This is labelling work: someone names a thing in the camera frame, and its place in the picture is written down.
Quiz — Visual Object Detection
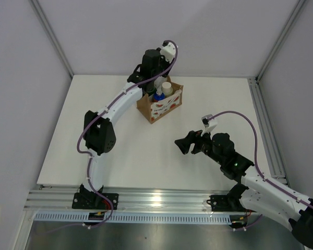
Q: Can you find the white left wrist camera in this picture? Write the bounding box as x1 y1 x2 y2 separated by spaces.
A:
160 40 178 63

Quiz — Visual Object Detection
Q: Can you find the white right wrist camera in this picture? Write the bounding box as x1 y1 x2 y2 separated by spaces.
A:
201 114 218 136

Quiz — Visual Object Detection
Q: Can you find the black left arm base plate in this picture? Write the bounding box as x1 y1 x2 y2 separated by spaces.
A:
71 193 119 210

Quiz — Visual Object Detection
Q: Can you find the orange blue pump bottle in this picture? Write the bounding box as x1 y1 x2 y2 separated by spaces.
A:
153 90 165 103

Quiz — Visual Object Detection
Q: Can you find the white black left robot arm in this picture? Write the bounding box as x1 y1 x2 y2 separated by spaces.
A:
72 45 178 209

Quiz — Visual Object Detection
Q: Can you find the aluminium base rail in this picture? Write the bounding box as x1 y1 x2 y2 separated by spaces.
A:
23 186 228 214

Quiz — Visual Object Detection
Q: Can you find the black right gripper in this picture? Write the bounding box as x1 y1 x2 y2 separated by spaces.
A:
174 127 224 166

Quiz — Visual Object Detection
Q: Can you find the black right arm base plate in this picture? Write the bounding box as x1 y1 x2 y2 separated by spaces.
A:
207 195 246 212

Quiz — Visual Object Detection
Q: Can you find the sage green lotion bottle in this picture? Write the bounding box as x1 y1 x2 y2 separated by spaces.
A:
161 82 174 98

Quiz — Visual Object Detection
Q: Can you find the white bottle grey cap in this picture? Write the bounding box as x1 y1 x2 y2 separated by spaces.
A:
154 77 166 89

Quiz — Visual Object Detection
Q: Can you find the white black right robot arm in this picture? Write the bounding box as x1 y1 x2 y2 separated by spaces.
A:
175 131 313 249

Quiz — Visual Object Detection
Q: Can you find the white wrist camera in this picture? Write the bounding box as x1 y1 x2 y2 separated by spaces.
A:
201 114 218 136
160 40 178 63

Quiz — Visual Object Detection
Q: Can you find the aluminium side rail right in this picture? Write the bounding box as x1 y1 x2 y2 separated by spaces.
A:
247 77 290 187

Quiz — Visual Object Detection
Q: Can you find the slotted white cable duct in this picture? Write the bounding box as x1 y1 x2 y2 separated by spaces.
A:
34 211 231 225

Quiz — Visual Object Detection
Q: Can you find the aluminium frame post right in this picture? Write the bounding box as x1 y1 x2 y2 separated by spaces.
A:
255 0 309 84

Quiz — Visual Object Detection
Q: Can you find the aluminium frame post left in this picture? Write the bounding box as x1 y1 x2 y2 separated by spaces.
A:
28 0 74 79

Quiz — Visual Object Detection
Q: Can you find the aluminium frame post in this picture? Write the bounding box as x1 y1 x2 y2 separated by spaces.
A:
28 0 74 79
255 0 309 84

